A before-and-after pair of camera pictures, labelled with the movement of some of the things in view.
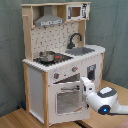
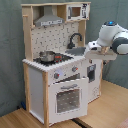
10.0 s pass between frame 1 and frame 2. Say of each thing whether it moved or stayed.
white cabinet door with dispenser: stayed
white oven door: stayed
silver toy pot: stayed
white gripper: moved
